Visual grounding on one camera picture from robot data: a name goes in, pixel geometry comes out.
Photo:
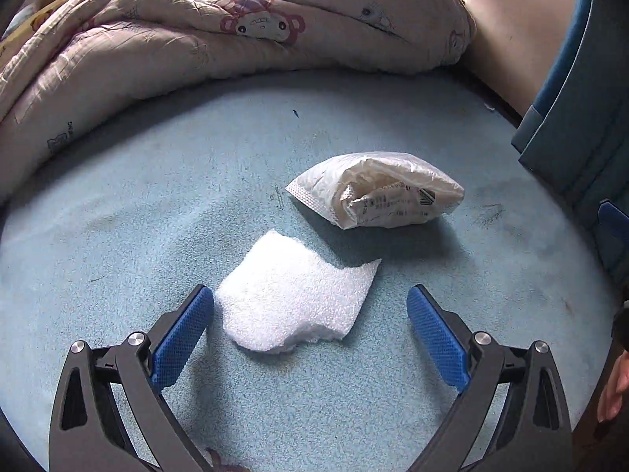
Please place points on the white foam sheet piece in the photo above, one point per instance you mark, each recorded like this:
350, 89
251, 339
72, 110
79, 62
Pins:
290, 295

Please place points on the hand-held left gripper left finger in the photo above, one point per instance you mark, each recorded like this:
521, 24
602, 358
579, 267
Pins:
182, 339

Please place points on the printed pink quilt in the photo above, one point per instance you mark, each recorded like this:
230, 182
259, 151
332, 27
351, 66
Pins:
147, 49

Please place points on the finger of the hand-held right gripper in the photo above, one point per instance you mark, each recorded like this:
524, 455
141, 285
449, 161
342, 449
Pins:
616, 226

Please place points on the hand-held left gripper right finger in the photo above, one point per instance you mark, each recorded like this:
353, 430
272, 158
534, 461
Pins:
437, 339

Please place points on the crumpled white plastic bag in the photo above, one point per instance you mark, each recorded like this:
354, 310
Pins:
373, 182

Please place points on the person's right forearm black sleeve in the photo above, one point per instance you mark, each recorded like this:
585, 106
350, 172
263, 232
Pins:
620, 327

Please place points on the person's right hand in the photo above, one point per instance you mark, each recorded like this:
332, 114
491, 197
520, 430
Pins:
614, 393

